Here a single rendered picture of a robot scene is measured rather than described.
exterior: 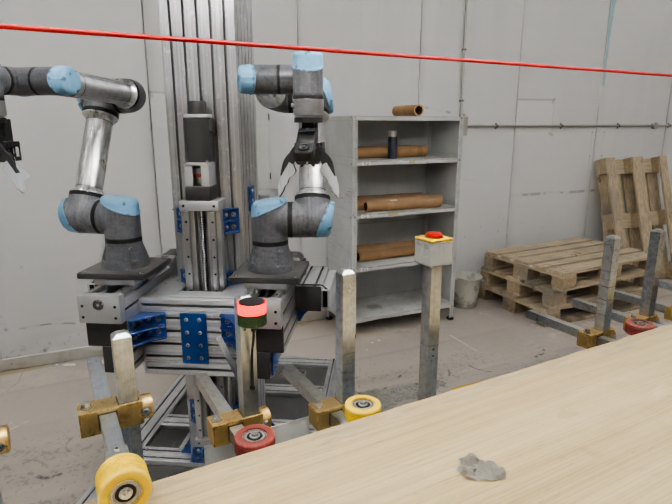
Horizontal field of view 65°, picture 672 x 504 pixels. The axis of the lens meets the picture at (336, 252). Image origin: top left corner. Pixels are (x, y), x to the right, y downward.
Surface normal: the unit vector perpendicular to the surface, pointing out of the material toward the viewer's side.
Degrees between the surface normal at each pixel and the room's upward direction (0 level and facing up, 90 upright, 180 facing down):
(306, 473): 0
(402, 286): 90
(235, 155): 90
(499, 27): 90
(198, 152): 90
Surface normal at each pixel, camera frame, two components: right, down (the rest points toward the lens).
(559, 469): 0.00, -0.97
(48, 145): 0.42, 0.22
